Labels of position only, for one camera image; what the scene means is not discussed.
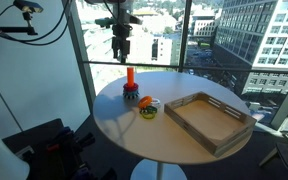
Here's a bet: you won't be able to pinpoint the black perforated board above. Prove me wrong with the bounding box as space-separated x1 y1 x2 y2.
3 118 117 180

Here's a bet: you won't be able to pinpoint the green wrist camera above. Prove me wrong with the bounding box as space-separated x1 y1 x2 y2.
95 17 115 28

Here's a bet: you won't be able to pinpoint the left blue orange clamp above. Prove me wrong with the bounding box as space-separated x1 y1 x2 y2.
46 126 95 168

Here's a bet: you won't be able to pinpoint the white ring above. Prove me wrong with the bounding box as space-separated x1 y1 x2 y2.
149 97 162 109

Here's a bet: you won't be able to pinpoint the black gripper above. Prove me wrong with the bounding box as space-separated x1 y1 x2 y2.
112 8 142 63

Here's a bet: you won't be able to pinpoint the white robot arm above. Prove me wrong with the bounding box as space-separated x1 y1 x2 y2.
84 0 142 63

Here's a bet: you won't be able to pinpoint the wooden tray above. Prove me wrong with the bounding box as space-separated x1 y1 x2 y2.
164 92 256 157

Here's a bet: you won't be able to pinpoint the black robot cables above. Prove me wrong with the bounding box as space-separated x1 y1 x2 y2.
0 0 118 47

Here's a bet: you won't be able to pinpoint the blue camera on mount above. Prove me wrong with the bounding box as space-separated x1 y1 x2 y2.
0 0 43 35

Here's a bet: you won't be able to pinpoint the orange ring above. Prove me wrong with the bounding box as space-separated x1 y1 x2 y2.
137 95 154 110

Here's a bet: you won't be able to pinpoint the ring stacking stand with rings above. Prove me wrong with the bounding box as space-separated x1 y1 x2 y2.
123 67 139 99

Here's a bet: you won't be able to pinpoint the yellow green ring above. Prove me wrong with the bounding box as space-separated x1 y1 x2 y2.
139 106 158 120

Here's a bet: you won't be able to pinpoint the white table pedestal base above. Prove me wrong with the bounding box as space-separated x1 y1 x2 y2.
130 159 187 180

